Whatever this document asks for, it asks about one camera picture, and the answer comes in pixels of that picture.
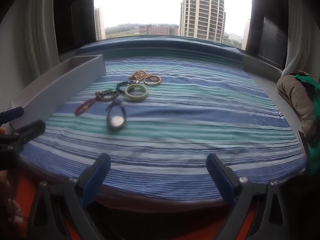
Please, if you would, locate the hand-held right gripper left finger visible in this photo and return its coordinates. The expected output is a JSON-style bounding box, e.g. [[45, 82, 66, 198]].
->
[[25, 152, 112, 240]]

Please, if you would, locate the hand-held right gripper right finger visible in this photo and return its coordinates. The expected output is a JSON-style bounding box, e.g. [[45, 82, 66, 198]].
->
[[206, 153, 310, 240]]

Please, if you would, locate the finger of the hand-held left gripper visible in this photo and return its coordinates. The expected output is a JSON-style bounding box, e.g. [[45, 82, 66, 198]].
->
[[0, 119, 47, 153], [0, 106, 25, 126]]

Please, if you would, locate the red bead bracelet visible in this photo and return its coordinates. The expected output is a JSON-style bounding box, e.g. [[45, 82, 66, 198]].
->
[[74, 98, 97, 117]]

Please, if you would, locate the dark strap wristwatch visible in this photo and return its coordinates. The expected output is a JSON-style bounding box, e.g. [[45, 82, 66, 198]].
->
[[105, 99, 127, 131]]

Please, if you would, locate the grey cardboard box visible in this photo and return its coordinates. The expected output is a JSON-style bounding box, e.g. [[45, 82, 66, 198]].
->
[[11, 54, 107, 130]]

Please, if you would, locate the brown wooden bead bracelet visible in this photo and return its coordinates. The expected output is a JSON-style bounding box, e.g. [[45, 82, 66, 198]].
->
[[94, 89, 120, 103]]

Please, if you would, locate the pale green jade bangle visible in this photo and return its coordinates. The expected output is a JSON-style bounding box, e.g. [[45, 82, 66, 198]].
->
[[124, 84, 148, 102]]

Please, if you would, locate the black bead bracelet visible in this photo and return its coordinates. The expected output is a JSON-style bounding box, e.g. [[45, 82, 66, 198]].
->
[[115, 79, 133, 94]]

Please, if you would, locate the gold bangle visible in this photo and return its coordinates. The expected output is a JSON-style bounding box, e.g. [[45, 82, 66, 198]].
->
[[144, 74, 162, 87]]

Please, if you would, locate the gold chain necklace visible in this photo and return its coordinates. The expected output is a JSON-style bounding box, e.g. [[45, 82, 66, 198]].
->
[[129, 70, 151, 82]]

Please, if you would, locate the person's orange clothing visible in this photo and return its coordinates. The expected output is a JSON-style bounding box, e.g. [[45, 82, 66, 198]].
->
[[10, 164, 258, 240]]

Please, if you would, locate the blue green striped bedsheet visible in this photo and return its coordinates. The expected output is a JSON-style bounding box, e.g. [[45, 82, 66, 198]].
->
[[20, 36, 308, 207]]

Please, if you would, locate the beige curtain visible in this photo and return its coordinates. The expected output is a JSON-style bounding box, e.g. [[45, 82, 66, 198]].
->
[[24, 0, 61, 78]]

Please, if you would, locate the green cloth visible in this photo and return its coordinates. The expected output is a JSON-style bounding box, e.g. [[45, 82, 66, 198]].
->
[[294, 74, 320, 176]]

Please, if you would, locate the beige folded cloth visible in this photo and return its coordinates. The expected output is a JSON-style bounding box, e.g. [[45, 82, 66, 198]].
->
[[276, 74, 316, 131]]

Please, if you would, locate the small beige apartment building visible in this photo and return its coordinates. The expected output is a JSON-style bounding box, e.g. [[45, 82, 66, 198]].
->
[[94, 7, 107, 41]]

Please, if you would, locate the white curtain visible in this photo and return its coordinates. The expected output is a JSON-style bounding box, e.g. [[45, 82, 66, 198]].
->
[[282, 0, 320, 78]]

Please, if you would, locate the pale distant apartment tower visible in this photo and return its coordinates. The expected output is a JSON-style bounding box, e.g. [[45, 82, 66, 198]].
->
[[242, 19, 252, 49]]

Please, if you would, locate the dark window panel with screen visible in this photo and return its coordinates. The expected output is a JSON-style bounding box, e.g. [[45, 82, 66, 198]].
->
[[241, 0, 288, 68]]

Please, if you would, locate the low brick building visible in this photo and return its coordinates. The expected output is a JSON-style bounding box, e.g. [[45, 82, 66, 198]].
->
[[144, 25, 179, 36]]

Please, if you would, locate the tall beige apartment tower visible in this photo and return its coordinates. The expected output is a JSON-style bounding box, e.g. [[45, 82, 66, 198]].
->
[[179, 0, 227, 43]]

